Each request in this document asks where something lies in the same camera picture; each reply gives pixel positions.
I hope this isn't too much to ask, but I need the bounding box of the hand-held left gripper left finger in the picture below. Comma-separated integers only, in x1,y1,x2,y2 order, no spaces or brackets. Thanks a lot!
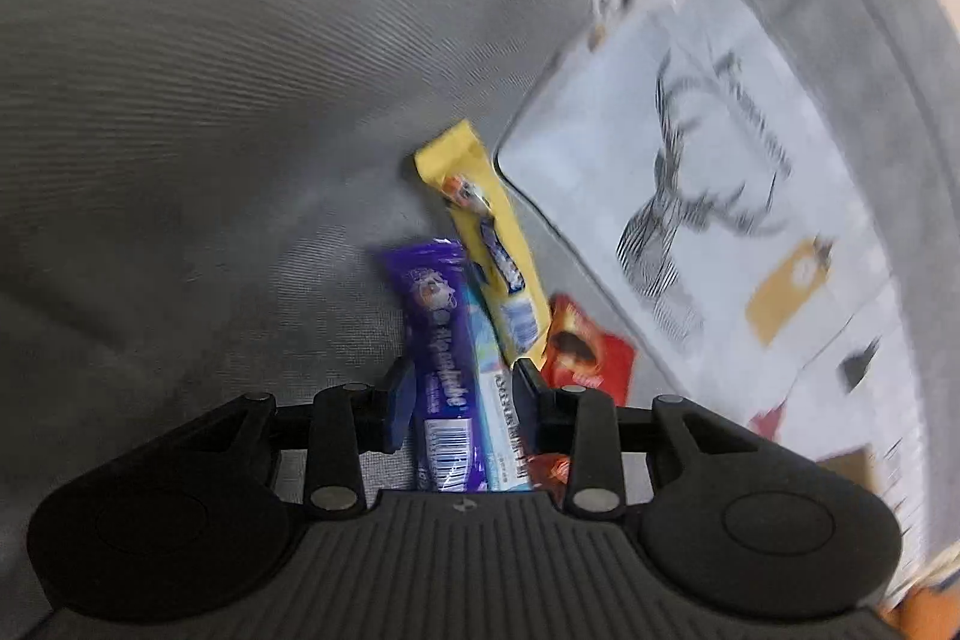
161,355,417,512

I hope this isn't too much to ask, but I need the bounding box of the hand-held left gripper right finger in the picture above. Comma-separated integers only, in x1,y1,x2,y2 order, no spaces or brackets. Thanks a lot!
510,359,758,521

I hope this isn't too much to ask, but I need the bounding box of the pale blue snack stick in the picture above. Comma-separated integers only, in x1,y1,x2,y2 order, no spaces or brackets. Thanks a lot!
461,280,535,492

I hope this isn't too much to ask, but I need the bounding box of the red snack packet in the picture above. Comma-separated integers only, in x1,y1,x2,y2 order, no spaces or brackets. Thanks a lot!
538,293,637,408

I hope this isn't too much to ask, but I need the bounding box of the purple snack bar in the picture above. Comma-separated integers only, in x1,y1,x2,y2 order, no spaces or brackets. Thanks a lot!
377,239,488,495

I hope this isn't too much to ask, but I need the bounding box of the yellow snack bar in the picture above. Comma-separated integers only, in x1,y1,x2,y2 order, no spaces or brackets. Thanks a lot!
414,119,553,365

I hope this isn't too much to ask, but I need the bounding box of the orange candy wrapper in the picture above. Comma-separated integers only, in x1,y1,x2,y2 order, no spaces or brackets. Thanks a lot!
525,452,572,495

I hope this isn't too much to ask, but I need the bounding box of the small red candy wrapper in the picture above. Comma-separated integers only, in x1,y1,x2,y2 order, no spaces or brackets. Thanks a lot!
748,406,790,444

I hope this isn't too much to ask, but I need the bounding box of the deer printed cloth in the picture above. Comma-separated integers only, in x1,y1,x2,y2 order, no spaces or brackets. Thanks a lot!
495,0,938,581

